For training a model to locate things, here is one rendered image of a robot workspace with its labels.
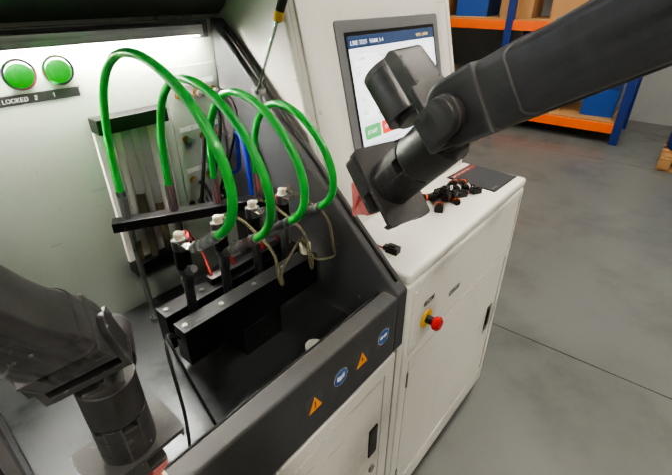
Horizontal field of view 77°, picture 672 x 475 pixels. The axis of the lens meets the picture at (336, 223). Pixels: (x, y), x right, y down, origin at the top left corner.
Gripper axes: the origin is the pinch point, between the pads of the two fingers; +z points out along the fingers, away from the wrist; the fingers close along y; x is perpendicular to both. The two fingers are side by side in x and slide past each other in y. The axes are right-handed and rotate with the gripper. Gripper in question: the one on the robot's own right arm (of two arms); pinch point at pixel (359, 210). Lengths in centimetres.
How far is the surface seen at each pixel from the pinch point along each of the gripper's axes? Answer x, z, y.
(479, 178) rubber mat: -75, 43, 7
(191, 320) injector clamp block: 20.3, 34.1, -1.5
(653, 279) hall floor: -238, 103, -73
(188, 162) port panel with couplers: 7, 46, 35
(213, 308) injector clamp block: 15.9, 34.8, -0.9
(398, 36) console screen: -51, 23, 47
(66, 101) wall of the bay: 28, 30, 44
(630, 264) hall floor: -243, 113, -62
